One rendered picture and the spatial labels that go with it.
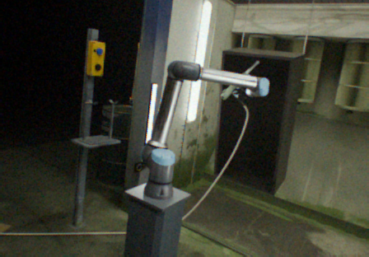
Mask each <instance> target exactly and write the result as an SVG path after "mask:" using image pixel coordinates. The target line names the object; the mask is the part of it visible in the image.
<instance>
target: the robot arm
mask: <svg viewBox="0 0 369 257"><path fill-rule="evenodd" d="M184 80H187V81H191V82H197V81H198V80H201V81H205V82H214V83H221V84H224V85H231V86H238V87H237V88H236V89H237V91H234V92H232V94H234V96H236V97H238V95H239V94H240V95H241V99H242V97H243V98H244V97H245V99H242V100H246V98H247V97H253V96H266V95H267V94H268V92H269V80H268V79H267V78H260V77H255V76H251V75H250V74H246V75H245V74H238V73H235V72H227V71H221V70H217V69H211V68H203V67H202V66H201V65H200V64H199V63H193V62H185V61H180V60H175V61H173V62H171V63H170V64H169V65H168V66H167V79H166V84H165V87H164V92H163V94H162V98H161V104H160V106H159V110H158V113H157V115H156V121H155V125H154V128H153V132H152V137H151V138H150V139H149V140H147V143H146V146H144V147H143V148H142V151H141V157H142V161H143V162H144V164H146V166H147V167H148V169H150V171H149V176H148V182H147V183H146V185H145V187H144V194H145V195H146V196H148V197H149V198H152V199H169V198H172V197H173V193H174V190H173V186H172V178H173V170H174V165H175V154H174V153H173V151H170V150H168V149H167V148H168V146H167V143H166V142H167V138H168V135H169V133H170V128H171V124H172V121H173V117H174V115H175V109H176V105H177V103H178V99H179V96H180V91H181V89H182V85H183V83H184Z"/></svg>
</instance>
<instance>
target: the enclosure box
mask: <svg viewBox="0 0 369 257"><path fill-rule="evenodd" d="M305 58H306V54H302V53H289V52H283V51H271V50H265V49H247V48H235V49H227V50H223V51H222V65H221V71H227V72H235V73H238V74H242V73H243V72H246V71H247V70H248V69H249V68H250V67H251V65H253V64H254V63H255V61H256V60H259V63H258V64H257V65H255V67H254V68H253V69H251V71H250V72H248V74H250V75H251V76H255V77H260V78H267V79H268V80H269V92H268V94H267V95H266V96H253V97H247V98H246V100H243V101H244V102H245V106H246V108H247V109H248V112H249V116H248V122H247V124H246V128H245V131H244V133H243V135H242V138H241V141H240V143H239V146H238V147H237V149H236V152H235V153H234V156H233V157H232V158H231V160H230V162H229V163H228V166H227V167H226V169H225V170H224V171H223V173H222V174H221V176H220V177H221V178H224V179H226V180H230V181H234V182H236V183H239V184H241V185H244V186H246V187H250V188H252V189H256V190H259V191H261V192H265V193H266V194H271V195H272V196H274V195H275V193H276V192H277V190H278V189H279V187H280V185H282V183H283V181H284V180H285V179H286V173H287V163H288V159H289V152H290V148H291V141H292V132H293V128H294V121H295V117H296V113H297V103H298V96H299V93H300V86H301V76H302V73H303V65H304V62H305ZM229 86H230V85H224V84H221V83H220V89H219V105H218V112H217V136H216V152H215V160H214V175H215V176H219V174H220V173H221V171H222V170H223V168H224V167H225V165H226V163H227V162H228V160H229V159H230V156H231V154H232V153H233V152H234V149H235V148H236V145H237V143H238V141H239V138H240V136H241V134H242V129H243V128H244V127H245V121H246V109H245V107H244V106H242V105H241V103H240V102H239V101H238V100H237V99H236V97H235V96H234V94H230V95H229V96H228V97H227V99H226V100H223V98H222V97H221V94H222V93H223V91H224V90H225V89H227V88H228V87H229Z"/></svg>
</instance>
